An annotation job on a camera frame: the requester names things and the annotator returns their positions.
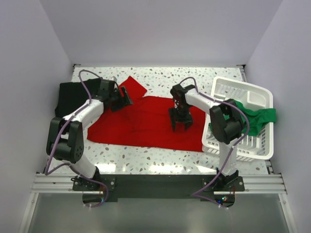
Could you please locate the red t shirt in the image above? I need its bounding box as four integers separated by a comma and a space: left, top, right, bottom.
87, 77, 205, 152

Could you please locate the folded black t shirt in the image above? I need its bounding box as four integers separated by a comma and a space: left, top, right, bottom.
54, 82, 89, 117

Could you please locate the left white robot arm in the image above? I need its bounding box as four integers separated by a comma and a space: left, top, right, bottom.
44, 80, 133, 190

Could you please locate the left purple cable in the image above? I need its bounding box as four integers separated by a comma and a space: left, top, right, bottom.
45, 69, 110, 208

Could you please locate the white plastic laundry basket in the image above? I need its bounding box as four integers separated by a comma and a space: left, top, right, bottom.
202, 77, 274, 162

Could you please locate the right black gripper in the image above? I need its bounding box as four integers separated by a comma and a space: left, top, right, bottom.
169, 103, 193, 131

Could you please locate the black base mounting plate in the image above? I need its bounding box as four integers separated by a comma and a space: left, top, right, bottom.
71, 173, 245, 203

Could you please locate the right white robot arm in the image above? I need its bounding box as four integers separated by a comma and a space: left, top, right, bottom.
169, 84, 250, 191

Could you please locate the green t shirt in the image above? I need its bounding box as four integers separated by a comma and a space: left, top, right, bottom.
208, 99, 276, 144

